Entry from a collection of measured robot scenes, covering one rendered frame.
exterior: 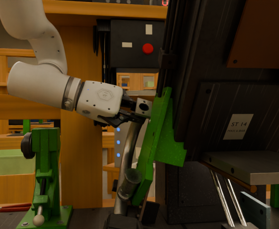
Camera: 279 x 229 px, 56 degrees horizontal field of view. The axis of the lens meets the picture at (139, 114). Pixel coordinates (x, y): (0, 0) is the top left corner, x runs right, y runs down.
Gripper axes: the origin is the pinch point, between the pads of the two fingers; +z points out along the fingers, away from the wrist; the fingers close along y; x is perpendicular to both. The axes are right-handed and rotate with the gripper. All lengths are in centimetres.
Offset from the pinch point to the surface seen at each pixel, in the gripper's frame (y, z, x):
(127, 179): -19.6, -0.3, 0.0
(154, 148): -13.7, 3.5, -4.8
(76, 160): 2.0, -12.8, 32.1
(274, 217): -11, 49, 17
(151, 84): 751, 152, 584
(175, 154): -13.1, 8.8, -3.7
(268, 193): 9, 65, 34
